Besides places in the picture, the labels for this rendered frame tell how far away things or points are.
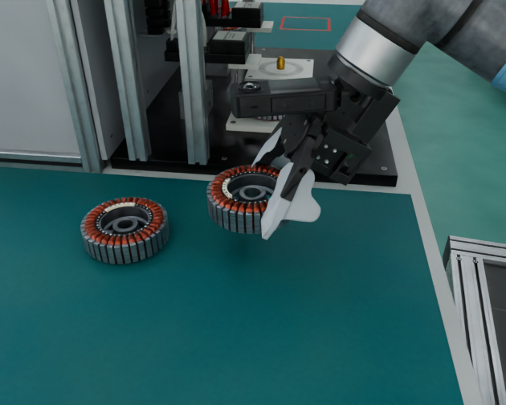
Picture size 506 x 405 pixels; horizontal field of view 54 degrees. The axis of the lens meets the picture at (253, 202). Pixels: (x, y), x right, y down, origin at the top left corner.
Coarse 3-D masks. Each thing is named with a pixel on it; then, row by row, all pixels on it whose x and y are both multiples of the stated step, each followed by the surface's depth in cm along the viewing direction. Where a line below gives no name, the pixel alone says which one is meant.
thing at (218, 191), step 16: (224, 176) 62; (240, 176) 63; (256, 176) 63; (272, 176) 62; (208, 192) 60; (224, 192) 59; (240, 192) 60; (256, 192) 62; (272, 192) 62; (208, 208) 60; (224, 208) 57; (240, 208) 56; (256, 208) 56; (224, 224) 58; (240, 224) 56; (256, 224) 56
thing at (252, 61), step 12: (216, 36) 88; (228, 36) 88; (240, 36) 88; (216, 48) 86; (228, 48) 86; (240, 48) 86; (168, 60) 88; (216, 60) 87; (228, 60) 87; (240, 60) 87; (252, 60) 89
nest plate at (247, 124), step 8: (232, 120) 91; (240, 120) 91; (248, 120) 91; (256, 120) 91; (272, 120) 91; (280, 120) 91; (232, 128) 90; (240, 128) 90; (248, 128) 90; (256, 128) 89; (264, 128) 89; (272, 128) 89
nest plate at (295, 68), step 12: (264, 60) 120; (276, 60) 120; (288, 60) 120; (300, 60) 120; (312, 60) 120; (252, 72) 112; (264, 72) 112; (276, 72) 112; (288, 72) 112; (300, 72) 112
